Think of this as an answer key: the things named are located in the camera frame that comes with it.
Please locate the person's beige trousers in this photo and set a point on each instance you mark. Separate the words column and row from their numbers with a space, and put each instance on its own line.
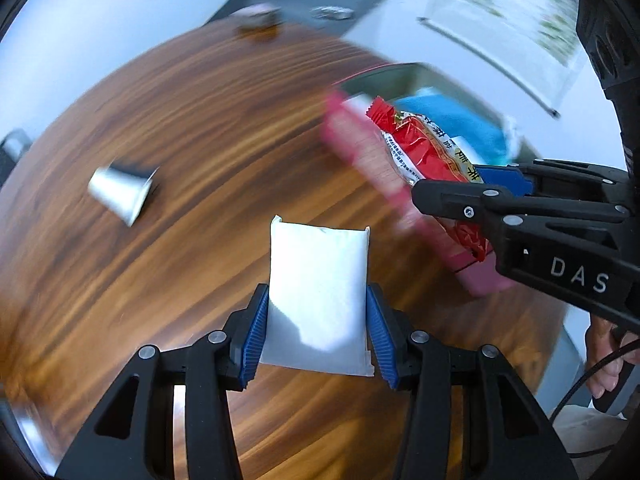
column 590, row 430

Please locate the hanging wall scroll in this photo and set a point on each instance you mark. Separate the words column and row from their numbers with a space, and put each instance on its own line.
column 500, row 0

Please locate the small teal white box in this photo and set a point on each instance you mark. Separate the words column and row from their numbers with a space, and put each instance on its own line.
column 120, row 192

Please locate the black metal chair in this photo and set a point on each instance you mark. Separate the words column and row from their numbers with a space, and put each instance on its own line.
column 12, row 152

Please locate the person's right hand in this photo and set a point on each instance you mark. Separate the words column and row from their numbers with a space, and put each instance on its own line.
column 600, row 355

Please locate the small pink topped box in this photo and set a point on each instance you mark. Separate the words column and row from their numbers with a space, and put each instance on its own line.
column 257, row 22

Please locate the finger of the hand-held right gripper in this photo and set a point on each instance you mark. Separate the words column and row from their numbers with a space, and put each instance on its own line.
column 450, row 200
column 500, row 176

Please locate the crumpled foil tray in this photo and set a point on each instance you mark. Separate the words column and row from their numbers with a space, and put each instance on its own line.
column 332, row 12

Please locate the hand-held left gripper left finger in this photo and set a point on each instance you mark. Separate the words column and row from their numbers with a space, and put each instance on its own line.
column 255, row 335

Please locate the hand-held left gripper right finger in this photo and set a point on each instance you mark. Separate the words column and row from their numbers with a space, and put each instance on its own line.
column 380, row 340

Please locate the blue mesh cloth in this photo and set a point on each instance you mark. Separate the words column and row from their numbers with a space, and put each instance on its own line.
column 475, row 130

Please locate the red snack packet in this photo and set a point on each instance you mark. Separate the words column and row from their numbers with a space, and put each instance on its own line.
column 425, row 145

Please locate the white tissue pack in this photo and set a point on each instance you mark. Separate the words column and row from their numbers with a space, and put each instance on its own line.
column 315, row 285

